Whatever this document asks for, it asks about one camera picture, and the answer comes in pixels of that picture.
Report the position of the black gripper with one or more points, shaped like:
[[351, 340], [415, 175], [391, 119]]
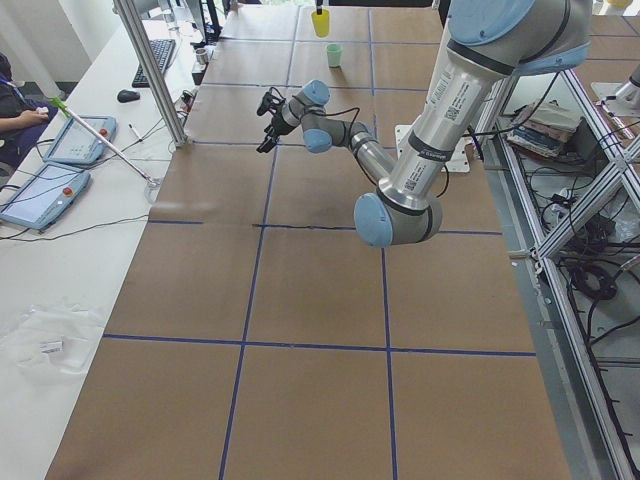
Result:
[[276, 126]]

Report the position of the yellow cup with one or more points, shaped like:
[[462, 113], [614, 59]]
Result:
[[321, 22]]

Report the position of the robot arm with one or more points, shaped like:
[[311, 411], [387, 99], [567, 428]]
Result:
[[483, 43]]

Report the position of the green cup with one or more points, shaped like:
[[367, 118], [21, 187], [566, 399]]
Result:
[[334, 54]]

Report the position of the small metal cup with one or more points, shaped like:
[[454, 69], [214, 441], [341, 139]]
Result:
[[201, 55]]

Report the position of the stack of books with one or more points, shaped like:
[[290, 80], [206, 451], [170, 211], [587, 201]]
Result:
[[543, 129]]

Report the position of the black keyboard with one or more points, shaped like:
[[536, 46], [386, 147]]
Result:
[[162, 50]]

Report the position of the black marker pen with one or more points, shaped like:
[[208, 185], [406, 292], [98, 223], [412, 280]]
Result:
[[135, 132]]

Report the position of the black computer mouse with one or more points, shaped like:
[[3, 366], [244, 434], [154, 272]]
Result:
[[127, 96]]

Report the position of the far teach pendant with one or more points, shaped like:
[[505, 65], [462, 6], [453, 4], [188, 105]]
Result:
[[74, 145]]

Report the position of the teach pendant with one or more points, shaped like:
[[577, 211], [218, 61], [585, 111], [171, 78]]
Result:
[[43, 199], [74, 145]]

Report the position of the near teach pendant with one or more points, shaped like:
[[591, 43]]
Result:
[[43, 199]]

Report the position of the seated man in black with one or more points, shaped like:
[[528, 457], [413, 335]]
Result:
[[23, 120]]

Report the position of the clear plastic bag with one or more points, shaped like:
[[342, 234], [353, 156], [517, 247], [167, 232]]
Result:
[[51, 344]]

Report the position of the aluminium frame post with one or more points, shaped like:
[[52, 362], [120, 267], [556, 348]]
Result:
[[137, 34]]

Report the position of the reacher stick with green handle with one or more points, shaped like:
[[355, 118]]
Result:
[[152, 184]]

